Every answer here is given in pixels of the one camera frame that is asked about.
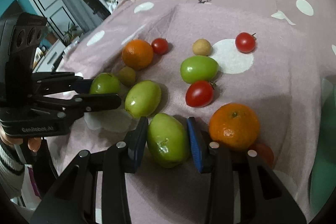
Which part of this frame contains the large orange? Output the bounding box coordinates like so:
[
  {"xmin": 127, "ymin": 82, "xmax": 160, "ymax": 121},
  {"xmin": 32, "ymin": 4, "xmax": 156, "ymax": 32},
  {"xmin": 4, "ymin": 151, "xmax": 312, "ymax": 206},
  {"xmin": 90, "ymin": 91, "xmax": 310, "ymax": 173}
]
[{"xmin": 209, "ymin": 103, "xmax": 261, "ymax": 151}]

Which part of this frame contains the small olive green fruit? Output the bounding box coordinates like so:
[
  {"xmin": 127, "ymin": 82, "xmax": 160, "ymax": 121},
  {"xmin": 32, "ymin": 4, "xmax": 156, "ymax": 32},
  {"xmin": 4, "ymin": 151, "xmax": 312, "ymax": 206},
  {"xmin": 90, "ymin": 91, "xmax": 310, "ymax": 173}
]
[{"xmin": 117, "ymin": 67, "xmax": 136, "ymax": 86}]

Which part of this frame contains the large red tomato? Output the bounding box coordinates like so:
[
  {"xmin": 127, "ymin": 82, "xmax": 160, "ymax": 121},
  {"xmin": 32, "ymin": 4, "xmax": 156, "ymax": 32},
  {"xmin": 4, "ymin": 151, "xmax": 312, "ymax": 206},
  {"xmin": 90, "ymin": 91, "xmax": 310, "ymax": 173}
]
[{"xmin": 185, "ymin": 80, "xmax": 214, "ymax": 107}]

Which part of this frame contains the green oval fruit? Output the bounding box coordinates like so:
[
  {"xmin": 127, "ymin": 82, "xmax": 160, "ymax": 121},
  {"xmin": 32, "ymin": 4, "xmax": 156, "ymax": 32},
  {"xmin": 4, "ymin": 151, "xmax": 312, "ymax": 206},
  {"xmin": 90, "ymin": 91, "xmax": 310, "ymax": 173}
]
[{"xmin": 180, "ymin": 55, "xmax": 219, "ymax": 84}]

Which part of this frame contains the striped left sleeve forearm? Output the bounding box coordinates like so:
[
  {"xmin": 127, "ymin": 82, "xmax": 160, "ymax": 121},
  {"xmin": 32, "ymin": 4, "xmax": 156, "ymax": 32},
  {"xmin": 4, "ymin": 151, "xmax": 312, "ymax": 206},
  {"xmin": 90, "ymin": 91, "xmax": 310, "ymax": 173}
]
[{"xmin": 1, "ymin": 140, "xmax": 25, "ymax": 199}]

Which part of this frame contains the person's left hand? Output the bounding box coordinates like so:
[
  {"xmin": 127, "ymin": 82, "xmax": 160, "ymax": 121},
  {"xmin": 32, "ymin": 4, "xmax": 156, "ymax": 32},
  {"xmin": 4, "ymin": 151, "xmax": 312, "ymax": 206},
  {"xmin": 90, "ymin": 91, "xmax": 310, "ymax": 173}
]
[{"xmin": 0, "ymin": 127, "xmax": 42, "ymax": 152}]

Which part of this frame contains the white tv cabinet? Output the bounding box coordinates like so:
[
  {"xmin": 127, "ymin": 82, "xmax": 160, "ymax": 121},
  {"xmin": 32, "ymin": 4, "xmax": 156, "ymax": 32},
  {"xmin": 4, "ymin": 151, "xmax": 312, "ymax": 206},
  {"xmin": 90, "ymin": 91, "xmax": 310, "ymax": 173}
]
[{"xmin": 33, "ymin": 39, "xmax": 66, "ymax": 73}]

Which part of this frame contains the potted plant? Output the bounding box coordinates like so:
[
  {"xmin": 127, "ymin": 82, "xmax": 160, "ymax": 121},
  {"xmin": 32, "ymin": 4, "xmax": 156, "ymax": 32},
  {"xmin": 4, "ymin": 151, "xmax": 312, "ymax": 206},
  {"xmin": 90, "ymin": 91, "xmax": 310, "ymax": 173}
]
[{"xmin": 63, "ymin": 22, "xmax": 82, "ymax": 46}]

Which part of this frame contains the green plastic bowl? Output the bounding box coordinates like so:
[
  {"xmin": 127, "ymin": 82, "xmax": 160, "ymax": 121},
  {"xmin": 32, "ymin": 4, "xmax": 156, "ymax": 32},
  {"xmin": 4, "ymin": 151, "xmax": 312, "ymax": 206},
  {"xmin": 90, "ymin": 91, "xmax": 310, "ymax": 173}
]
[{"xmin": 310, "ymin": 77, "xmax": 335, "ymax": 215}]

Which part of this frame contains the small red tomato left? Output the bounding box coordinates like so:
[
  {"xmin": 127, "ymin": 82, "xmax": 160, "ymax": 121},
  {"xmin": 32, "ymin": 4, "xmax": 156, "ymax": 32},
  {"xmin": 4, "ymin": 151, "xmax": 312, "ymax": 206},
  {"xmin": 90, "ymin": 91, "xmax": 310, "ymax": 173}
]
[{"xmin": 151, "ymin": 38, "xmax": 169, "ymax": 55}]

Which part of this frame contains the small red tomato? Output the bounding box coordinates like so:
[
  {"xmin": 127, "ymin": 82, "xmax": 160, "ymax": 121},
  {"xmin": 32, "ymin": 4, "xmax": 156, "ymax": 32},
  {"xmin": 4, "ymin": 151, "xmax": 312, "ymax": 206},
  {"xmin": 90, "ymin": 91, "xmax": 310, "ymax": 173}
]
[
  {"xmin": 151, "ymin": 38, "xmax": 169, "ymax": 55},
  {"xmin": 235, "ymin": 32, "xmax": 256, "ymax": 53}
]

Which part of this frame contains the small red tomato right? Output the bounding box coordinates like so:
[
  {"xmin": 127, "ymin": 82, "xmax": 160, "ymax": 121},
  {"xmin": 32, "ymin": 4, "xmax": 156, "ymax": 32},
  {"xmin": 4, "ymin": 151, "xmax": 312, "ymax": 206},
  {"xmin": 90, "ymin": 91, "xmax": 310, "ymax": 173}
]
[{"xmin": 235, "ymin": 32, "xmax": 256, "ymax": 53}]

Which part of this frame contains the small beige round fruit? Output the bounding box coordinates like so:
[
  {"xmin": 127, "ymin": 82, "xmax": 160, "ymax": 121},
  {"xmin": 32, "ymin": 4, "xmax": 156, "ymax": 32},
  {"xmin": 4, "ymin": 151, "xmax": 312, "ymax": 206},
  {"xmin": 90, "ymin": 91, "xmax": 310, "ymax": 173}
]
[{"xmin": 192, "ymin": 39, "xmax": 212, "ymax": 56}]

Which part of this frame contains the pink polka dot cloth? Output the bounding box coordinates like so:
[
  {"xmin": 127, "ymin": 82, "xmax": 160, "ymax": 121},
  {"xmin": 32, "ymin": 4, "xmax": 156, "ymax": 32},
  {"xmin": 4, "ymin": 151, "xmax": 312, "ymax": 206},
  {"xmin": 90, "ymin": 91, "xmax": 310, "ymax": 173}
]
[{"xmin": 59, "ymin": 0, "xmax": 335, "ymax": 220}]

